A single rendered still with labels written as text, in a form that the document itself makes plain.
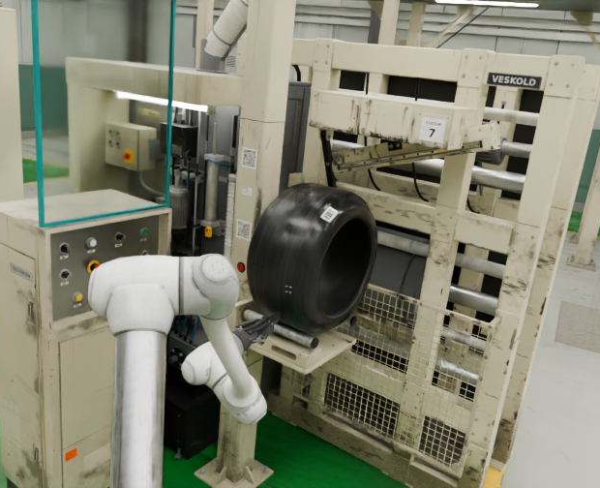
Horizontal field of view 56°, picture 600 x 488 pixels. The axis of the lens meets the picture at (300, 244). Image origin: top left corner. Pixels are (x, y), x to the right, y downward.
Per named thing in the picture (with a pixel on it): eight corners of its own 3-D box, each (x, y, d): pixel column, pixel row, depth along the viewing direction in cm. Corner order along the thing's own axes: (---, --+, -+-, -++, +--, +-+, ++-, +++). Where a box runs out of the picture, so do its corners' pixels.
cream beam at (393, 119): (307, 127, 232) (311, 89, 228) (339, 126, 252) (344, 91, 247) (447, 151, 199) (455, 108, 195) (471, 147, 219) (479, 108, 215)
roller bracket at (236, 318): (229, 326, 227) (230, 304, 224) (289, 300, 258) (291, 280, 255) (235, 329, 225) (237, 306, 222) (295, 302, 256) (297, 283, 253)
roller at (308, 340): (249, 307, 230) (248, 317, 231) (241, 309, 226) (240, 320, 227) (319, 336, 211) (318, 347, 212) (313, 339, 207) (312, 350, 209)
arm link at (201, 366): (206, 349, 187) (232, 379, 184) (170, 371, 176) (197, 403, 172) (218, 330, 181) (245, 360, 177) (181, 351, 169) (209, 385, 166)
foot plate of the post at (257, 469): (194, 474, 266) (194, 468, 265) (232, 447, 287) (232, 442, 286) (236, 503, 251) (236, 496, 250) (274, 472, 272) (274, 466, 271)
